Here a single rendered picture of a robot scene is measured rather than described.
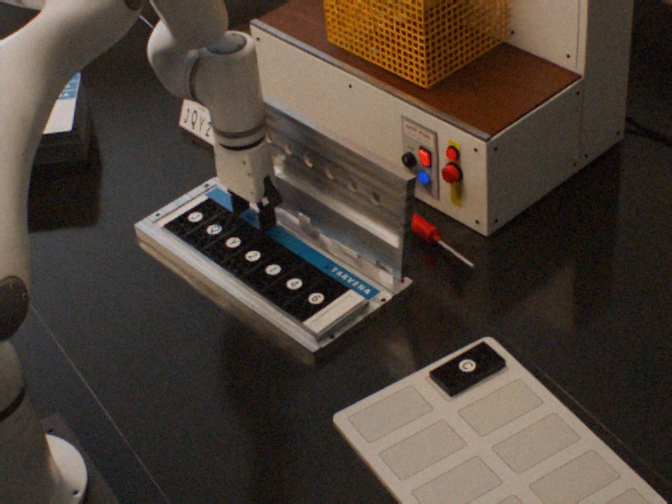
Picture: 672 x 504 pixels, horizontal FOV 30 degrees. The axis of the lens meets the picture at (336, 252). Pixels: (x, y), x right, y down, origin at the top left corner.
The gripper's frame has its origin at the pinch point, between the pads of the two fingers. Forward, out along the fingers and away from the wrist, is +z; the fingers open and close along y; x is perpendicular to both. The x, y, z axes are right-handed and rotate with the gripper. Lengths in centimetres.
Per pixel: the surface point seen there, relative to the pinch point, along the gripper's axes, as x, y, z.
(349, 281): 0.2, 22.0, 2.1
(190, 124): 10.2, -30.3, 1.8
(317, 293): -5.7, 21.4, 0.9
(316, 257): 0.7, 14.1, 2.1
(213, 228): -6.4, -2.8, 0.9
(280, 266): -5.3, 12.5, 0.9
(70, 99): -5.5, -42.8, -6.4
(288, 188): 4.7, 3.9, -4.0
